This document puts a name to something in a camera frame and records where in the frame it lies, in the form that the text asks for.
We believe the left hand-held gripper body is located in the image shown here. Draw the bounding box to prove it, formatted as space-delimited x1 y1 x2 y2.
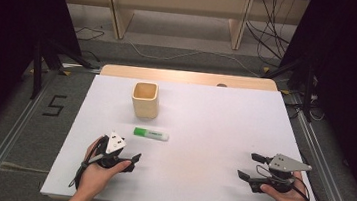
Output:
93 129 130 171

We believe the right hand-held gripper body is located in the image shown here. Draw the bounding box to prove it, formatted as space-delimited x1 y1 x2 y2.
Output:
248 150 314 200

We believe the green and white highlighter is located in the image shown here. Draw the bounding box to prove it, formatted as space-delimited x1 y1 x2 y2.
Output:
132 126 170 143

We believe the square light wooden cup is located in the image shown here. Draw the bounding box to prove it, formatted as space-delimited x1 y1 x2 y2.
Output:
130 80 162 120

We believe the person's left hand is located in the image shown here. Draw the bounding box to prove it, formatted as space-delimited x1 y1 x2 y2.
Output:
78 134 135 201

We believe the white table board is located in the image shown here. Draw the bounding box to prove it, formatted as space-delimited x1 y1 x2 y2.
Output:
39 67 336 201

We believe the black metal stand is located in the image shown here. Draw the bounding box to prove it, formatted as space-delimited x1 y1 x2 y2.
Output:
27 34 97 106
257 51 321 124

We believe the light wooden table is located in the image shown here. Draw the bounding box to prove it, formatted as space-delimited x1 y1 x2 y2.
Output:
99 60 280 95

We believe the dark curtain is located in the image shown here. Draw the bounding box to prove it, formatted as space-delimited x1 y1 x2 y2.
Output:
0 0 88 168
265 0 357 201

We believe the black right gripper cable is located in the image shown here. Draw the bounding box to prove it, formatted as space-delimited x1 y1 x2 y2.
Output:
251 164 315 201

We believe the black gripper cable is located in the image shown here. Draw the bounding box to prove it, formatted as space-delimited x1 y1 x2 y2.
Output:
251 164 315 201
68 135 107 193

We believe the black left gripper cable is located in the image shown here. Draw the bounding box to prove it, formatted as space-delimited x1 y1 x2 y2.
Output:
68 135 107 193

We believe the aluminium floor rail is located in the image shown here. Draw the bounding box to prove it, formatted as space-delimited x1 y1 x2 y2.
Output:
280 100 357 201
0 64 57 201

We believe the white floor cable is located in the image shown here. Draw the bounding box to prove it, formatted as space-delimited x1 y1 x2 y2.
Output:
125 39 264 78

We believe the thin black floor cable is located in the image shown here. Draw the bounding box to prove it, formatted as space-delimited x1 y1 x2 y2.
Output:
73 24 107 43

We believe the black cable bundle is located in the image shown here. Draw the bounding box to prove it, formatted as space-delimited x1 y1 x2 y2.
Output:
242 0 296 62

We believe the light wooden desk frame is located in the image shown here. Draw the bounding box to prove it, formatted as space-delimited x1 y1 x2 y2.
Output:
52 0 312 59

